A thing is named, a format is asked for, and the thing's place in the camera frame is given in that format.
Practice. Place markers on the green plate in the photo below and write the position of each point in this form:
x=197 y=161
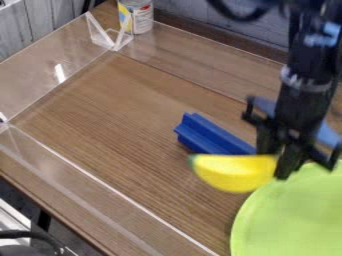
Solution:
x=292 y=218

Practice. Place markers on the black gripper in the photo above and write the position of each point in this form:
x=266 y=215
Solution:
x=290 y=124

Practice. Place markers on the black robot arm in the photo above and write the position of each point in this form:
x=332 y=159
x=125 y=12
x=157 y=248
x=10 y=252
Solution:
x=315 y=39

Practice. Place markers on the clear acrylic enclosure wall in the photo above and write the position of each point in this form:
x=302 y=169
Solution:
x=88 y=146

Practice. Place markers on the yellow toy banana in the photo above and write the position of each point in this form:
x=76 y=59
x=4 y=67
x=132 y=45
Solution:
x=234 y=173

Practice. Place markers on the white can with label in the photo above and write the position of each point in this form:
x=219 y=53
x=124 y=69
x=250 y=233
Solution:
x=139 y=12

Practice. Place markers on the blue star-shaped block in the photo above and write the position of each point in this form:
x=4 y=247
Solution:
x=203 y=137

